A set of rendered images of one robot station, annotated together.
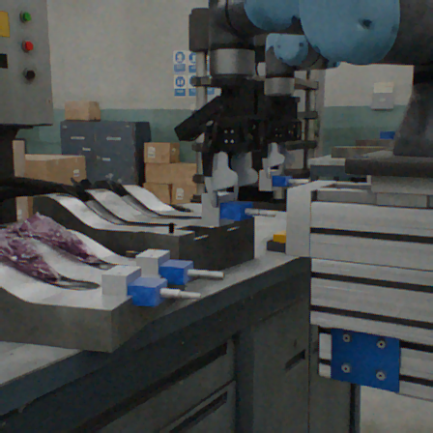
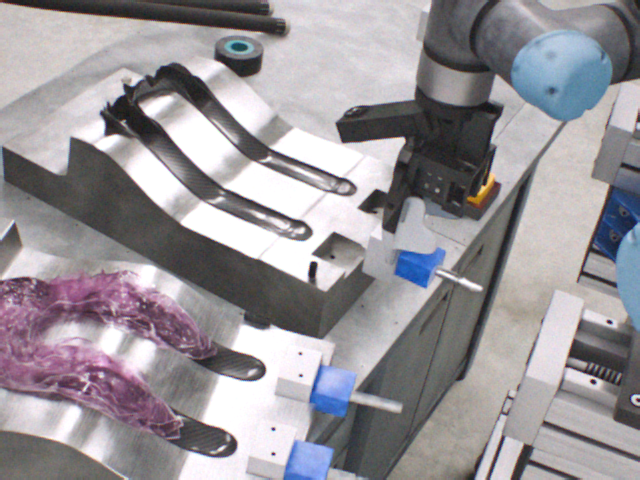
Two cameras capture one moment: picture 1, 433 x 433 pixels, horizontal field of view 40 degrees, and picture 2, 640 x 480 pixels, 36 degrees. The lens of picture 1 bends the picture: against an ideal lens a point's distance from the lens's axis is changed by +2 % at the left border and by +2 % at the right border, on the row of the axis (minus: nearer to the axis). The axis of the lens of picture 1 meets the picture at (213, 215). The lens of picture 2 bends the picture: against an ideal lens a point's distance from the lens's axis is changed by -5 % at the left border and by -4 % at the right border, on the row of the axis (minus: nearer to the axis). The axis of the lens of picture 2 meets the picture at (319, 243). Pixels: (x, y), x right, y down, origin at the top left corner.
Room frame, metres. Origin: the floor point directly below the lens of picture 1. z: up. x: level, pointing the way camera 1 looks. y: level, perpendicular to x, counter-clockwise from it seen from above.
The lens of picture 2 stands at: (0.17, 0.22, 1.65)
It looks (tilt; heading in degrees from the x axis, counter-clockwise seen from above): 40 degrees down; 350
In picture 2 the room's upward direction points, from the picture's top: 10 degrees clockwise
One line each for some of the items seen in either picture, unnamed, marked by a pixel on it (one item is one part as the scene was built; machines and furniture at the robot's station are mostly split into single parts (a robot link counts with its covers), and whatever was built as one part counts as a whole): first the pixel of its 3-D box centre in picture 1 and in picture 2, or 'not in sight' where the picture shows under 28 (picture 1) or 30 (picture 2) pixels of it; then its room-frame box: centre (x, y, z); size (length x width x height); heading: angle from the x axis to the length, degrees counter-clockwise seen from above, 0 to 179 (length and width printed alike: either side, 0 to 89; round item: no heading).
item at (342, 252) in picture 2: (191, 238); (336, 262); (1.04, 0.04, 0.87); 0.05 x 0.05 x 0.04; 56
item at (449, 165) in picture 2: (235, 116); (447, 143); (0.98, -0.04, 1.09); 0.09 x 0.08 x 0.12; 57
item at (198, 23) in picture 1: (263, 129); not in sight; (5.81, -0.50, 1.03); 1.54 x 0.94 x 2.06; 157
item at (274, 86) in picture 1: (279, 88); not in sight; (1.55, -0.17, 1.17); 0.08 x 0.08 x 0.05
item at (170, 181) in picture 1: (175, 173); not in sight; (8.00, 0.52, 0.42); 0.86 x 0.33 x 0.83; 67
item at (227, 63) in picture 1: (232, 66); (457, 71); (0.99, -0.03, 1.17); 0.08 x 0.08 x 0.05
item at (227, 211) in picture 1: (241, 211); (428, 266); (0.98, -0.05, 0.93); 0.13 x 0.05 x 0.05; 57
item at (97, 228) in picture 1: (123, 223); (207, 166); (1.22, 0.19, 0.87); 0.50 x 0.26 x 0.14; 56
